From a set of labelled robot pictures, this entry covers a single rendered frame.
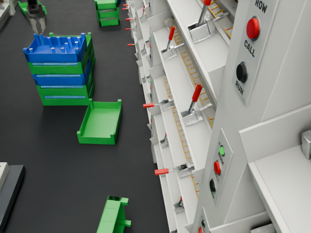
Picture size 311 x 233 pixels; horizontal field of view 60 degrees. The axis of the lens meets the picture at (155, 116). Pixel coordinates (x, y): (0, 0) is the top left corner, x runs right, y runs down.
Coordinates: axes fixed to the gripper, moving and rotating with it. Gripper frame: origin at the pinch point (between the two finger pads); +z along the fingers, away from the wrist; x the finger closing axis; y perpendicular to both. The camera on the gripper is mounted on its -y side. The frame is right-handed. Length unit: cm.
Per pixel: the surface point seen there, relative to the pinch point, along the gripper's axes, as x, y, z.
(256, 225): -29, -137, 7
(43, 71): 3.5, 6.2, 22.2
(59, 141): 3, -19, 55
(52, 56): -3.0, 1.2, 12.9
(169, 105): -38, -83, 14
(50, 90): 2.8, 9.8, 35.4
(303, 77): -25, -143, -16
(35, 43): 5.0, 21.1, 8.7
